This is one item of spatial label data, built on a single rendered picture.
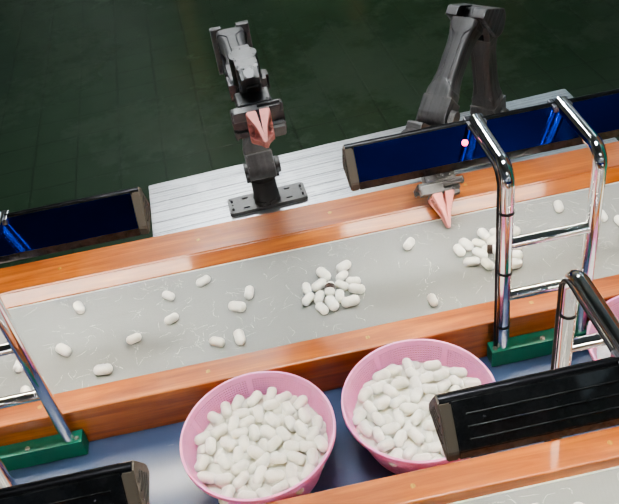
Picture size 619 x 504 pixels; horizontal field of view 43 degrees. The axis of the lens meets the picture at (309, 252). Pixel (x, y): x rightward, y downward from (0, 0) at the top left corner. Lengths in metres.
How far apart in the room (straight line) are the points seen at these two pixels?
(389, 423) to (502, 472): 0.21
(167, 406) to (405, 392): 0.44
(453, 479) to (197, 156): 2.51
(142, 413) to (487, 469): 0.63
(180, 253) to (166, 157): 1.87
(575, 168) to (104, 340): 1.09
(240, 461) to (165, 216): 0.86
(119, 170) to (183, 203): 1.55
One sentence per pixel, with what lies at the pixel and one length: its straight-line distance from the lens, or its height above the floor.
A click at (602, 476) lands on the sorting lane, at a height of 0.74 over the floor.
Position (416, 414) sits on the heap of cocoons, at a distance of 1.37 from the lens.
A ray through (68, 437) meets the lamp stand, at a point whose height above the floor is 0.73.
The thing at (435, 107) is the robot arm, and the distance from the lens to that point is 1.73.
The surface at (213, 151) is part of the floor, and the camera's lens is 3.54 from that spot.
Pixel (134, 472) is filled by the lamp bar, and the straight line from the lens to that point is 0.93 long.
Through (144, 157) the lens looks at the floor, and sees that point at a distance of 3.63.
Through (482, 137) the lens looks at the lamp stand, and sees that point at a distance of 1.31.
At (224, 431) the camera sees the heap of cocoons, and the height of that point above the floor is 0.74.
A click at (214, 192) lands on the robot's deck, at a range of 2.07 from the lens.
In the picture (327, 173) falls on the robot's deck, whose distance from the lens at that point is 2.06.
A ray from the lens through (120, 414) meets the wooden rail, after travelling 1.50.
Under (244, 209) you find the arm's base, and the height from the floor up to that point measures 0.68.
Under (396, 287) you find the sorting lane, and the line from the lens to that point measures 1.59.
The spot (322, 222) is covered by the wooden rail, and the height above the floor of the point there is 0.77.
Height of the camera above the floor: 1.82
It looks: 40 degrees down
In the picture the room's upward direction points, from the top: 10 degrees counter-clockwise
